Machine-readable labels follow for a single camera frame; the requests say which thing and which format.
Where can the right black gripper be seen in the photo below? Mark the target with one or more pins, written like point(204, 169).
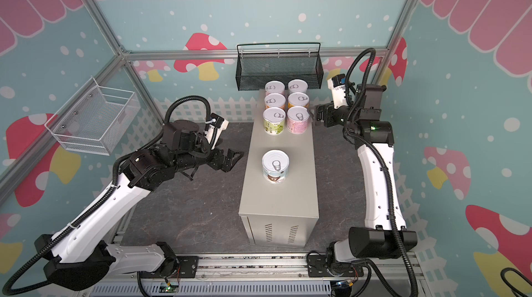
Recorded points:
point(322, 114)

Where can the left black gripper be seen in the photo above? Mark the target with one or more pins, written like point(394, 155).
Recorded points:
point(217, 164)

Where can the pink front can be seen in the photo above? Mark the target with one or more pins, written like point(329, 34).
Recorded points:
point(297, 119)

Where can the yellow label can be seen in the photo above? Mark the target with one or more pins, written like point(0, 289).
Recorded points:
point(298, 99)

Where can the blue label can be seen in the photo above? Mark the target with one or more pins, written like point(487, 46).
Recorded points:
point(297, 86)

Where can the green label can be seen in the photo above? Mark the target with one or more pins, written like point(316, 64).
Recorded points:
point(274, 121)

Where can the pink label can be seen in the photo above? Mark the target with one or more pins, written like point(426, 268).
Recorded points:
point(274, 87)

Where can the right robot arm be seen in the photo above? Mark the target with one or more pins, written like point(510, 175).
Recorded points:
point(351, 262)

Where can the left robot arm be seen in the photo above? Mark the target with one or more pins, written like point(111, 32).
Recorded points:
point(77, 257)

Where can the beige metal cabinet counter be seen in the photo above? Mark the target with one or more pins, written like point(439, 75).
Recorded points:
point(279, 202)

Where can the green circuit board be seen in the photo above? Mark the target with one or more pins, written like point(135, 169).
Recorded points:
point(169, 288)

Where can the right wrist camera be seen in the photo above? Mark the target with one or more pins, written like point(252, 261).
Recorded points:
point(337, 85)

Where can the black mesh wall basket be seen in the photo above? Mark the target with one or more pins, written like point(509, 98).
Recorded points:
point(260, 63)

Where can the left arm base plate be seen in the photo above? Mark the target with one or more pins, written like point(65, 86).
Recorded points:
point(187, 268)

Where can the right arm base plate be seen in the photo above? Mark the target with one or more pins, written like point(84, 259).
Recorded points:
point(319, 267)

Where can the white wire wall basket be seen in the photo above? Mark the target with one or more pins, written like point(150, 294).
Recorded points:
point(94, 120)

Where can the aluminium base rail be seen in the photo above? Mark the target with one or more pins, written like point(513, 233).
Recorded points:
point(253, 275)

